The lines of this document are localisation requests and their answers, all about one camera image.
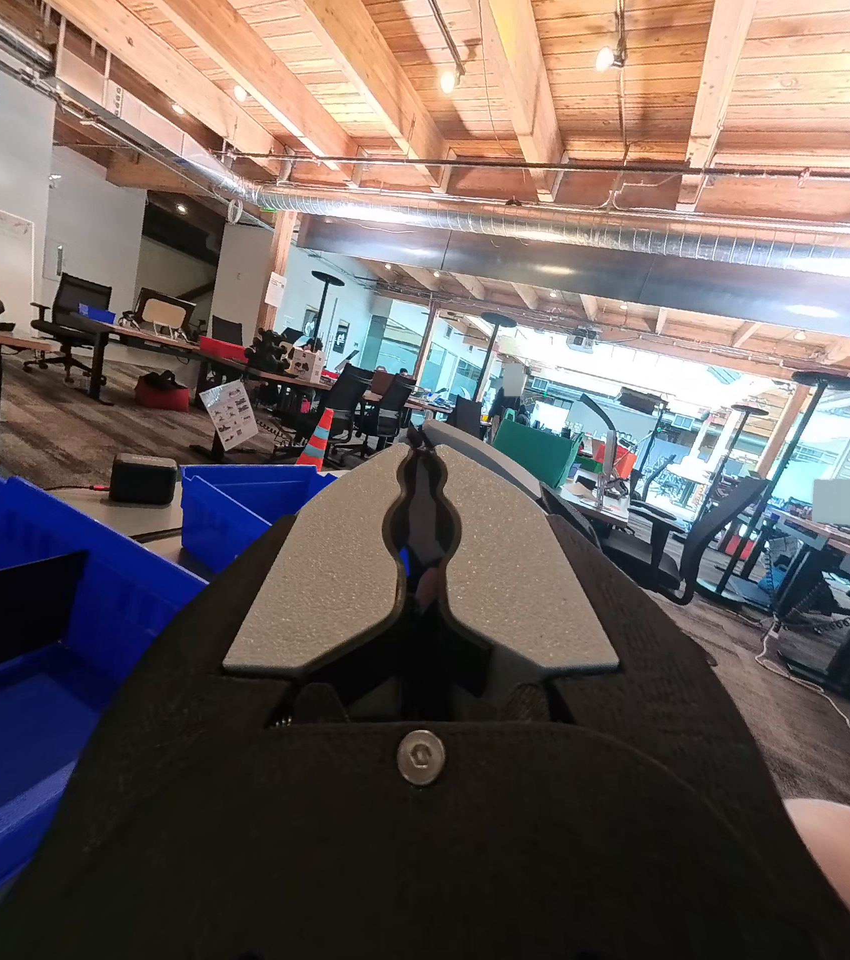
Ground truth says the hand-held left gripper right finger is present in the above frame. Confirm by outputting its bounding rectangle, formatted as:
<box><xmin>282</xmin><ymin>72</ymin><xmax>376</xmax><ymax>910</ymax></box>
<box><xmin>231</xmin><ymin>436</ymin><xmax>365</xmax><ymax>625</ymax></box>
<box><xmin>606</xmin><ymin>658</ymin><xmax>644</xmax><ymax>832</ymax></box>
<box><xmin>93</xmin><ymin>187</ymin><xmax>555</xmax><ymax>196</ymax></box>
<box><xmin>434</xmin><ymin>444</ymin><xmax>621</xmax><ymax>673</ymax></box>

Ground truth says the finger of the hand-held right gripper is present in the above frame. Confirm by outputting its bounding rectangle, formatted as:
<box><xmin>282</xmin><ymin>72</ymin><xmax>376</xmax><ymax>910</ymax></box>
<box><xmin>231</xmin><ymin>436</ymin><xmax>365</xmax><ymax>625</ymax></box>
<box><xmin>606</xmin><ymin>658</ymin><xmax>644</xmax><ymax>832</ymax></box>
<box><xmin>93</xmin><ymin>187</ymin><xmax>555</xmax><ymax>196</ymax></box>
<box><xmin>423</xmin><ymin>418</ymin><xmax>547</xmax><ymax>502</ymax></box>

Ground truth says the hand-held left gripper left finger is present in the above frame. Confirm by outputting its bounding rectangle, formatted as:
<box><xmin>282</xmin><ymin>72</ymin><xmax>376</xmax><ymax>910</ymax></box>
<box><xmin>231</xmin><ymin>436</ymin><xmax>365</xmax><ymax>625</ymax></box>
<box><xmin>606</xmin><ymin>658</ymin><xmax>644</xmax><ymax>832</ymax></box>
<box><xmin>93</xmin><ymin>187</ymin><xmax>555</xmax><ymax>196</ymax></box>
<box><xmin>222</xmin><ymin>442</ymin><xmax>417</xmax><ymax>676</ymax></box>

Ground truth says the blue plastic storage bin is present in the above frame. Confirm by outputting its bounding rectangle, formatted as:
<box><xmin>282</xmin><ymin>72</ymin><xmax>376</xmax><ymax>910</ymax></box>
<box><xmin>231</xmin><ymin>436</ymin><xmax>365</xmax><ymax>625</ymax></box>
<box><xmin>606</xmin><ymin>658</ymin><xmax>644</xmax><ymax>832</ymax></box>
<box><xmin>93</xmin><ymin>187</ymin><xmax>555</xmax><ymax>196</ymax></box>
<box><xmin>179</xmin><ymin>463</ymin><xmax>337</xmax><ymax>577</ymax></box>

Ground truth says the blue storage bin with divider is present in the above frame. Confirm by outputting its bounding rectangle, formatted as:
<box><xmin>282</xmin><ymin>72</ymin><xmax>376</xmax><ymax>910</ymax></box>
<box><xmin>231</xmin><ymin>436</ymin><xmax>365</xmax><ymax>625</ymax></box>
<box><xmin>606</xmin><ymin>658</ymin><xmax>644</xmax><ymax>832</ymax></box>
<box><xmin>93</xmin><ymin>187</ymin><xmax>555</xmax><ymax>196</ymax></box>
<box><xmin>0</xmin><ymin>462</ymin><xmax>208</xmax><ymax>927</ymax></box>

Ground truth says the black office chair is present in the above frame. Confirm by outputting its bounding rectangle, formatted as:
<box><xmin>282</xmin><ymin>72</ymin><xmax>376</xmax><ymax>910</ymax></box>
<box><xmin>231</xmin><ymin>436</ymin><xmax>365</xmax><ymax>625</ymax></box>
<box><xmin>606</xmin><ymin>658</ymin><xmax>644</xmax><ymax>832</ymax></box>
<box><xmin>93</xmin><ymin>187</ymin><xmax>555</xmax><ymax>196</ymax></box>
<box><xmin>23</xmin><ymin>271</ymin><xmax>114</xmax><ymax>384</ymax></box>
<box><xmin>605</xmin><ymin>476</ymin><xmax>771</xmax><ymax>605</ymax></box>
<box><xmin>316</xmin><ymin>363</ymin><xmax>373</xmax><ymax>462</ymax></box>
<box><xmin>361</xmin><ymin>373</ymin><xmax>417</xmax><ymax>455</ymax></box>

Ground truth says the black round floor lamp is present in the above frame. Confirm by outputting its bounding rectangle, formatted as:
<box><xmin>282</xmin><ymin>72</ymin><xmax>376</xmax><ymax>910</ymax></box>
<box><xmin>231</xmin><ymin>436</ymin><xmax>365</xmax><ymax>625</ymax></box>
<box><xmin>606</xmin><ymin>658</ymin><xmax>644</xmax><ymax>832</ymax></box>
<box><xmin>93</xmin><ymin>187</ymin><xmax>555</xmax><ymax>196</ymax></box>
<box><xmin>479</xmin><ymin>313</ymin><xmax>517</xmax><ymax>406</ymax></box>
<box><xmin>717</xmin><ymin>369</ymin><xmax>850</xmax><ymax>601</ymax></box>
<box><xmin>311</xmin><ymin>271</ymin><xmax>345</xmax><ymax>342</ymax></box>

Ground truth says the orange traffic cone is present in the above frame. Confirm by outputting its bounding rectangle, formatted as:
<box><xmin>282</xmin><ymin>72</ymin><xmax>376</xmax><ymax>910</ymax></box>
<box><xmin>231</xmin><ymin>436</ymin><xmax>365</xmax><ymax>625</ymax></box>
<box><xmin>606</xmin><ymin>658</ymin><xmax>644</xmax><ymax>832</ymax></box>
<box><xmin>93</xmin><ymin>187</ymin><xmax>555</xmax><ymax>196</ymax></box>
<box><xmin>294</xmin><ymin>407</ymin><xmax>337</xmax><ymax>472</ymax></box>

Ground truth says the white printed sign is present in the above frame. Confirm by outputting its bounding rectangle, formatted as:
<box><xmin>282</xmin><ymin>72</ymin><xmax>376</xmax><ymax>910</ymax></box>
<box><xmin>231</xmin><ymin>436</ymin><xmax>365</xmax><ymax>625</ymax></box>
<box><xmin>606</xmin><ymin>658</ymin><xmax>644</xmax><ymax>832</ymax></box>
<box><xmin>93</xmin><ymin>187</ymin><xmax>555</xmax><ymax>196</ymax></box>
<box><xmin>198</xmin><ymin>378</ymin><xmax>261</xmax><ymax>453</ymax></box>

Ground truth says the black power box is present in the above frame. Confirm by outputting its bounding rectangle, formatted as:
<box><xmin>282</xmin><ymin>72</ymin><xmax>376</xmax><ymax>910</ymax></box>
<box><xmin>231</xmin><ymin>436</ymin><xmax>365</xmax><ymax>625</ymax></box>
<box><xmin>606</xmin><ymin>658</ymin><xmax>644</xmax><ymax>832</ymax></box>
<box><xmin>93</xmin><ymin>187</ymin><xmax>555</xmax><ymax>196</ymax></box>
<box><xmin>108</xmin><ymin>453</ymin><xmax>180</xmax><ymax>507</ymax></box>

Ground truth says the black bin divider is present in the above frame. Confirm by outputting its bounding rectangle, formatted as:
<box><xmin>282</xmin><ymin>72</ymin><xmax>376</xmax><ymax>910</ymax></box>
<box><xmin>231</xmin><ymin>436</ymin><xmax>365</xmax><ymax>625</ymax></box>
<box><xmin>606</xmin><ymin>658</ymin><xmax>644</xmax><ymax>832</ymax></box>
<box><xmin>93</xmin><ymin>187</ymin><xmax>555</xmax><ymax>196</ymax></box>
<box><xmin>0</xmin><ymin>551</ymin><xmax>90</xmax><ymax>687</ymax></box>

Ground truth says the metal air duct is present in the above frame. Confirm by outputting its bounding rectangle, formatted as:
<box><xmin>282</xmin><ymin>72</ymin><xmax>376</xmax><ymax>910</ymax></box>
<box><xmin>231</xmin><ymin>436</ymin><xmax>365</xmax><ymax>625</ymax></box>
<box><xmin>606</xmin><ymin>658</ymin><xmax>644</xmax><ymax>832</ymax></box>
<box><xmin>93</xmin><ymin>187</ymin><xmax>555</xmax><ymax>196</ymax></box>
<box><xmin>207</xmin><ymin>180</ymin><xmax>850</xmax><ymax>265</ymax></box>

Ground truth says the white floor cable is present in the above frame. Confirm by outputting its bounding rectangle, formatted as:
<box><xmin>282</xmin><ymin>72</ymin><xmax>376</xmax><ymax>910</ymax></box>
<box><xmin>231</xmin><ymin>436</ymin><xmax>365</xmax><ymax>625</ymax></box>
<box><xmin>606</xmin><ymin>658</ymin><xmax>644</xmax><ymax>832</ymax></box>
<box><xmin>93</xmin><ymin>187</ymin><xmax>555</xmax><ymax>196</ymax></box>
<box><xmin>755</xmin><ymin>622</ymin><xmax>850</xmax><ymax>759</ymax></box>

